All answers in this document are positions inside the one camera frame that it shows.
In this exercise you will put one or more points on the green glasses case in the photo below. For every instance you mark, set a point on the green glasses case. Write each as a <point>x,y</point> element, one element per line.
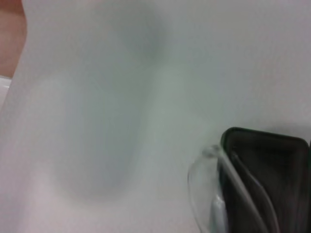
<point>272,170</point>

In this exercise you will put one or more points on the clear white glasses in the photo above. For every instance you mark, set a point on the clear white glasses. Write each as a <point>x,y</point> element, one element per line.
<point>218,208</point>

